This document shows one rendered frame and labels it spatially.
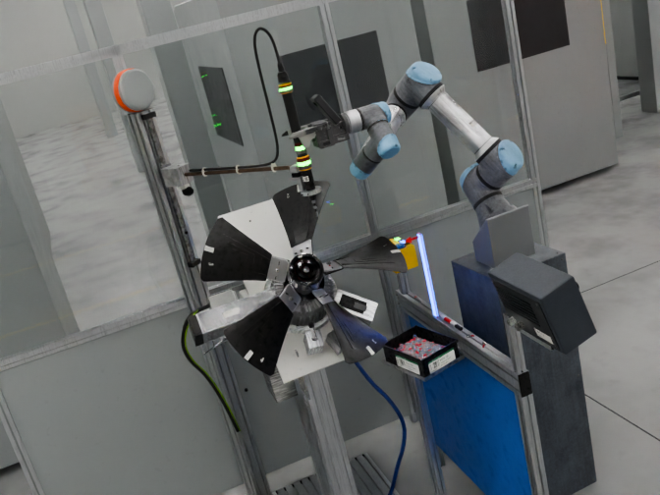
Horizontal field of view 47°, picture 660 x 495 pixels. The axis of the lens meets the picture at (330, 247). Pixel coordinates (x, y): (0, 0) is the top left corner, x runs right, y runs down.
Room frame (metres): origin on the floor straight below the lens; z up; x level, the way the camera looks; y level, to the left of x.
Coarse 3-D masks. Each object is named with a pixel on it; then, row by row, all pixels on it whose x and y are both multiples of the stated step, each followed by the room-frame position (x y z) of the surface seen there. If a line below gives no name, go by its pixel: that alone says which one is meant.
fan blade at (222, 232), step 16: (224, 224) 2.49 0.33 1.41; (208, 240) 2.48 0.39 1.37; (224, 240) 2.47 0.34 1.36; (240, 240) 2.46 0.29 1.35; (208, 256) 2.46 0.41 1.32; (224, 256) 2.46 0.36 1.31; (240, 256) 2.45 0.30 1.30; (256, 256) 2.44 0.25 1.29; (208, 272) 2.46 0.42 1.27; (224, 272) 2.46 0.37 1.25; (240, 272) 2.45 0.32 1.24; (256, 272) 2.45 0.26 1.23
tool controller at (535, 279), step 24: (504, 264) 1.97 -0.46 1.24; (528, 264) 1.91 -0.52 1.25; (504, 288) 1.91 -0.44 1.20; (528, 288) 1.80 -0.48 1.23; (552, 288) 1.75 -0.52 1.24; (576, 288) 1.76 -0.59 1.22; (528, 312) 1.82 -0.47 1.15; (552, 312) 1.74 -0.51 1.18; (576, 312) 1.76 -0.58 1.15; (552, 336) 1.76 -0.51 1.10; (576, 336) 1.75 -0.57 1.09
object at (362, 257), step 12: (384, 240) 2.58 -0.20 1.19; (360, 252) 2.52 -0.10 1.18; (372, 252) 2.50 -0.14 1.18; (384, 252) 2.50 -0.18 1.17; (396, 252) 2.50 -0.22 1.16; (348, 264) 2.43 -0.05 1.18; (360, 264) 2.43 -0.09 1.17; (372, 264) 2.42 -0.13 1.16; (384, 264) 2.43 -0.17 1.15; (396, 264) 2.43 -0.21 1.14
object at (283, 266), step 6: (276, 258) 2.43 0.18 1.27; (270, 264) 2.44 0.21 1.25; (276, 264) 2.44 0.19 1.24; (282, 264) 2.43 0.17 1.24; (288, 264) 2.43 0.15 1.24; (270, 270) 2.44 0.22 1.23; (282, 270) 2.44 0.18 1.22; (270, 276) 2.45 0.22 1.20; (282, 276) 2.44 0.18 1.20; (282, 282) 2.44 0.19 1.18
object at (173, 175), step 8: (160, 168) 2.87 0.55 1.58; (168, 168) 2.83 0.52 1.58; (176, 168) 2.79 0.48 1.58; (184, 168) 2.82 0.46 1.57; (168, 176) 2.83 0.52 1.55; (176, 176) 2.80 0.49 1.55; (184, 176) 2.81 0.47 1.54; (192, 176) 2.84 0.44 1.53; (168, 184) 2.84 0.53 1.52; (176, 184) 2.81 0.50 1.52; (184, 184) 2.80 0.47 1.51
